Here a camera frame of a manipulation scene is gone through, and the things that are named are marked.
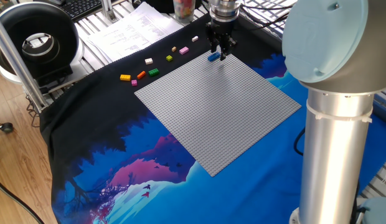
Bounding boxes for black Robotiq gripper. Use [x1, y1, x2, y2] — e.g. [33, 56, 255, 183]
[206, 20, 238, 62]

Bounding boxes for grey Lego baseplate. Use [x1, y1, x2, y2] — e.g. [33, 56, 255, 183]
[134, 52, 302, 177]

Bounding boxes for clear cup of bricks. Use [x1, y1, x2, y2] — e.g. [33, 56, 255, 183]
[172, 0, 196, 23]

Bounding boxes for printed paper sheet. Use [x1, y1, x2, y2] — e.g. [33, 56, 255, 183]
[87, 1, 184, 63]

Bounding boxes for black keyboard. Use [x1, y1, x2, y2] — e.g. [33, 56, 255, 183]
[60, 0, 103, 21]

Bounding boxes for blue mountain landscape cloth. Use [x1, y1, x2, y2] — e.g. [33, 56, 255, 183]
[39, 14, 386, 224]

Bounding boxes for black round fan housing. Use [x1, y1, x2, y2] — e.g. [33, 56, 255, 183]
[0, 1, 85, 88]

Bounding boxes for black caster wheel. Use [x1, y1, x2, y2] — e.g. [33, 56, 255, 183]
[0, 120, 14, 134]

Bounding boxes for aluminium frame post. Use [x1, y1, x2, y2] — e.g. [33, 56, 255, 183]
[0, 12, 49, 114]

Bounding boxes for black floor cable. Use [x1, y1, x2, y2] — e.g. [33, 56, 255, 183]
[0, 177, 46, 224]

